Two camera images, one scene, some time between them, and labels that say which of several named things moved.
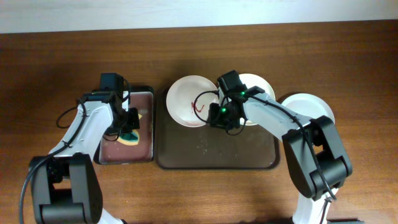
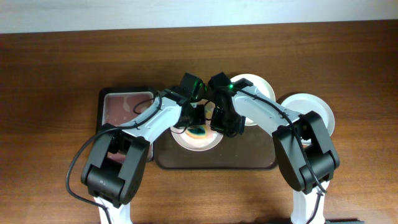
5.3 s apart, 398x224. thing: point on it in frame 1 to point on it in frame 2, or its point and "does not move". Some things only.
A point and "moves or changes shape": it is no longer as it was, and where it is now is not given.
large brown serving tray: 183,147 does not move
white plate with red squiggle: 180,99 moves or changes shape
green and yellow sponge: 130,137 moves or changes shape
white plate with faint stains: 254,79 does not move
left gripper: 134,124 to 201,112
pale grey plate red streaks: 310,106 does not move
